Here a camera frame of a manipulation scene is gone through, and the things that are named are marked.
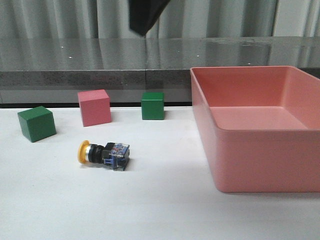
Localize green cube block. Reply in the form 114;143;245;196
17;106;57;143
141;92;165;120

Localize grey stone ledge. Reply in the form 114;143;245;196
0;36;320;107

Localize green cube block left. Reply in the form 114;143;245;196
17;106;57;143

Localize pink plastic bin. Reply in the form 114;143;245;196
190;66;320;193

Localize grey curtain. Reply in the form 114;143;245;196
0;0;320;39

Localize pink cube block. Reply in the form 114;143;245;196
77;89;112;127

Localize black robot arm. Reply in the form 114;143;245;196
128;0;170;36

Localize yellow push button switch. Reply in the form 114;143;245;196
77;140;130;171

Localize green cube block right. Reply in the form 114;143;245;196
141;92;165;120

